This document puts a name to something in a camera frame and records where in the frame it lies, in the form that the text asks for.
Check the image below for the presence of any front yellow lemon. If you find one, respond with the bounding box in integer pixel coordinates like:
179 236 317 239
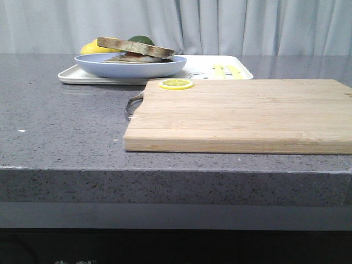
80 39 122 54

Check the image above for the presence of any yellow plastic knife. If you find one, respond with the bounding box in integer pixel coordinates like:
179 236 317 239
226 64 243 80

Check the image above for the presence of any light blue plate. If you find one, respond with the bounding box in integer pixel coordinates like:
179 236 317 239
74 53 187 79

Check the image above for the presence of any green lime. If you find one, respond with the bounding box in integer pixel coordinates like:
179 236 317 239
128 35 155 46

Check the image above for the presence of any white rectangular tray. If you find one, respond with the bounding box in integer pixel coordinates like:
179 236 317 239
58 55 254 85

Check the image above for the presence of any grey curtain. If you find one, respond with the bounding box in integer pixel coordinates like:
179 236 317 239
1 1 351 56

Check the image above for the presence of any metal cutting board handle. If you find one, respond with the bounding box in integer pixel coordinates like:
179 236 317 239
124 91 144 118

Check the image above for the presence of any bread slice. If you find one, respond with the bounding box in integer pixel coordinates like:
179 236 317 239
96 37 175 59
103 55 173 63

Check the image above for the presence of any lemon slice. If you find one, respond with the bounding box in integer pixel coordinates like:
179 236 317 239
158 79 194 90

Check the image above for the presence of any yellow plastic fork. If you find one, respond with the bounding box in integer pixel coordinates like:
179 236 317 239
212 63 226 80

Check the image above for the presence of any fried egg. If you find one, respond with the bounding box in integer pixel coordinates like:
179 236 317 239
119 52 163 63

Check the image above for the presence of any wooden cutting board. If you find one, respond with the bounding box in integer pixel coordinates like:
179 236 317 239
123 79 351 155

